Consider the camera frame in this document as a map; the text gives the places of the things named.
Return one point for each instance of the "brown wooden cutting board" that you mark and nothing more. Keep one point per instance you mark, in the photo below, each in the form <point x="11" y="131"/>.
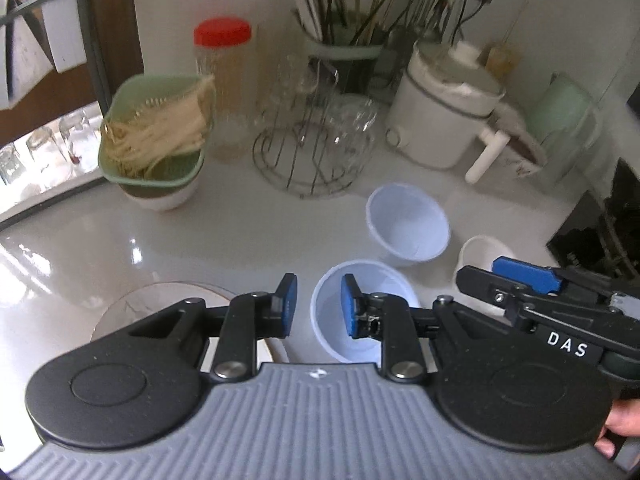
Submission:
<point x="122" y="20"/>

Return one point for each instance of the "black gas stove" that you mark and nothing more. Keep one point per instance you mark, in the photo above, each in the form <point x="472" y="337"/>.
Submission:
<point x="580" y="240"/>

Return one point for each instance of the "yellow packet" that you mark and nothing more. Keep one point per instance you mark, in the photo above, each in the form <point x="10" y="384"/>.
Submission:
<point x="500" y="60"/>

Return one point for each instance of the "small drinking glass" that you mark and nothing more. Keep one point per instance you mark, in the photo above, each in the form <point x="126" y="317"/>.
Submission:
<point x="42" y="152"/>
<point x="75" y="135"/>
<point x="10" y="165"/>

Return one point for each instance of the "green strainer basket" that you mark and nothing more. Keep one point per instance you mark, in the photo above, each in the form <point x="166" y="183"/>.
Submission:
<point x="145" y="95"/>

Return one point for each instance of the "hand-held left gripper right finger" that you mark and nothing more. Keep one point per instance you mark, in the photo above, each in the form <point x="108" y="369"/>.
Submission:
<point x="350" y="305"/>

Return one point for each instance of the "white electric cooker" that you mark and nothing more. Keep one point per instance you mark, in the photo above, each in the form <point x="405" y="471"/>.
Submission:
<point x="440" y="110"/>

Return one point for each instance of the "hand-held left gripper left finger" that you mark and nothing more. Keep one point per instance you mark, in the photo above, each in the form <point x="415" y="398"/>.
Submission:
<point x="289" y="305"/>

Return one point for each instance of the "pale blue plastic bowl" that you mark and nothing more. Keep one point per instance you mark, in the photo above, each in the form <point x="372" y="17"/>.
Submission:
<point x="330" y="305"/>
<point x="407" y="225"/>

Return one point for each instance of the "embossed silver board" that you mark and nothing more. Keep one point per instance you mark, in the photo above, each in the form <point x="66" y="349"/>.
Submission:
<point x="22" y="65"/>

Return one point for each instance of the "dried noodles bundle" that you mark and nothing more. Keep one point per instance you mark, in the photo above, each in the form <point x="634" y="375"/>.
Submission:
<point x="160" y="127"/>

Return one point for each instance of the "green and white chopstick holder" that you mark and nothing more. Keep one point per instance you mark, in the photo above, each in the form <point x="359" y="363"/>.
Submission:
<point x="345" y="51"/>

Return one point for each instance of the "white drip tray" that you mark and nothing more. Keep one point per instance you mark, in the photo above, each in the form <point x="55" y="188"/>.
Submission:
<point x="55" y="180"/>

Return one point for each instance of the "upturned clear glass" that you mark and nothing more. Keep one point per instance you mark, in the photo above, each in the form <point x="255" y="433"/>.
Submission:
<point x="350" y="130"/>

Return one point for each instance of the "white bowl with red foot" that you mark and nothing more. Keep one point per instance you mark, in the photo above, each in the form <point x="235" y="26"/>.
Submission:
<point x="160" y="199"/>

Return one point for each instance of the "person's right hand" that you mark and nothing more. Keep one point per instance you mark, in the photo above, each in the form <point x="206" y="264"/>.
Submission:
<point x="625" y="417"/>

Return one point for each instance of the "red-lidded clear jar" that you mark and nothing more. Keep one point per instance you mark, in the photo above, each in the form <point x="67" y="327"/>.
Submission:
<point x="225" y="85"/>

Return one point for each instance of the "small white bowl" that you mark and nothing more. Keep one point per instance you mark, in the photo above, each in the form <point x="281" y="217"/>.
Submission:
<point x="480" y="255"/>

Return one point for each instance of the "white utensil caddy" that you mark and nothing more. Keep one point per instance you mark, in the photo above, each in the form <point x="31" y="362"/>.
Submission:
<point x="65" y="35"/>

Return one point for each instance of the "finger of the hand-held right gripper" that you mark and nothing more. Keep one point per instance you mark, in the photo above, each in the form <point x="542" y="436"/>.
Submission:
<point x="530" y="275"/>
<point x="480" y="282"/>

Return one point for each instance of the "utensil holder with chopsticks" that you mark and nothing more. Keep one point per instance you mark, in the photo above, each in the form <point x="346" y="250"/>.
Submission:
<point x="340" y="0"/>

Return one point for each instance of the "black metal dish rack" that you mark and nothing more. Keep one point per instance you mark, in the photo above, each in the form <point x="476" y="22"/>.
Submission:
<point x="97" y="35"/>

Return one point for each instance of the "pale green pitcher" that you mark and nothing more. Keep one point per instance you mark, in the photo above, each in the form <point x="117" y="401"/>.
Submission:
<point x="560" y="110"/>

